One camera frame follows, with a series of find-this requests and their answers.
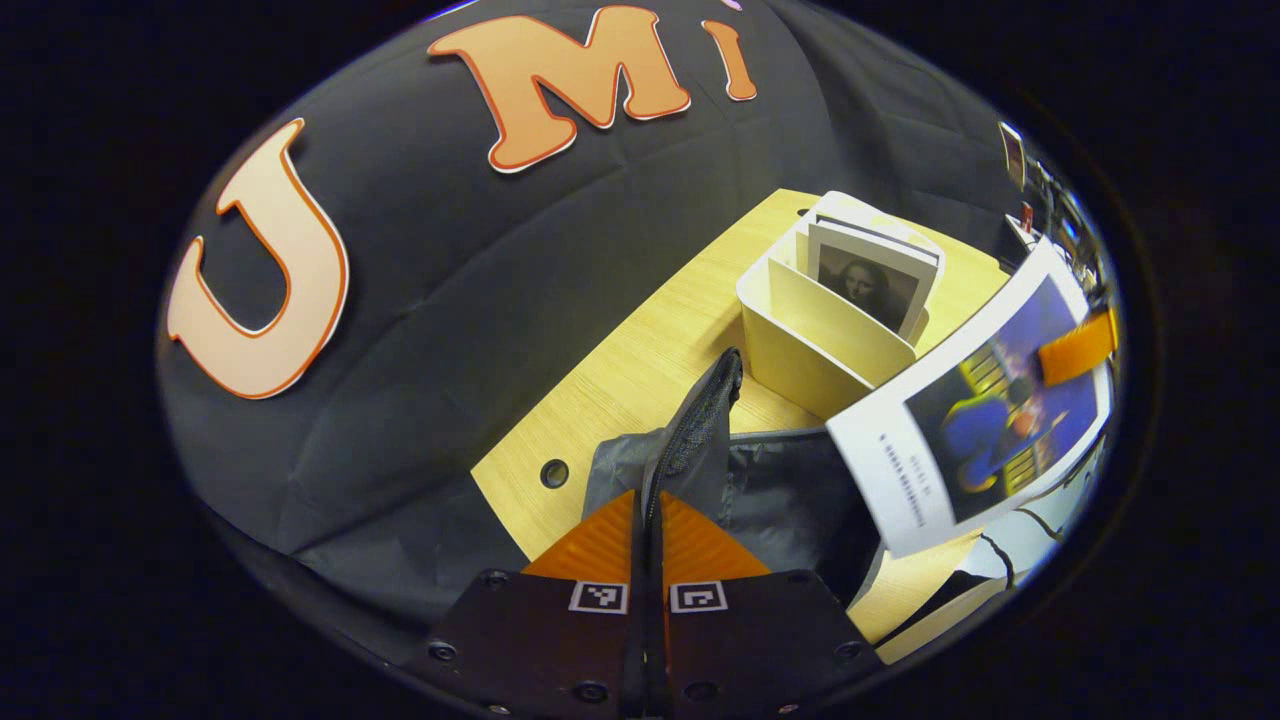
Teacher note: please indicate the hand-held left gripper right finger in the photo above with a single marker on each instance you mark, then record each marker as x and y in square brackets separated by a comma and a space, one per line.
[770, 640]

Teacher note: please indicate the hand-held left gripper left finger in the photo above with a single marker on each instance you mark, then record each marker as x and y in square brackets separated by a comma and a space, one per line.
[530, 645]

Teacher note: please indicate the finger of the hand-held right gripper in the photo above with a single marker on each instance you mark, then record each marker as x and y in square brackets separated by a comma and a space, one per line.
[1080, 348]

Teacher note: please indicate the grey schoolbag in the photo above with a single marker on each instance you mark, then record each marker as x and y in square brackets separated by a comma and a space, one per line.
[780, 490]

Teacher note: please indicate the blue cover book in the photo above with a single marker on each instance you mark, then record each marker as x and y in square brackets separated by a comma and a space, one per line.
[900, 450]

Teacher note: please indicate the portrait cover book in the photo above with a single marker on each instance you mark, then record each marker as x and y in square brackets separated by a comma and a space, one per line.
[870, 280]

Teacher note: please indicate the white bookshelf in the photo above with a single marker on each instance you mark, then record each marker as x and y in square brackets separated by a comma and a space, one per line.
[810, 340]

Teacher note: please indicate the black backdrop cloth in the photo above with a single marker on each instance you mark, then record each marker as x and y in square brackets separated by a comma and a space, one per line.
[440, 280]

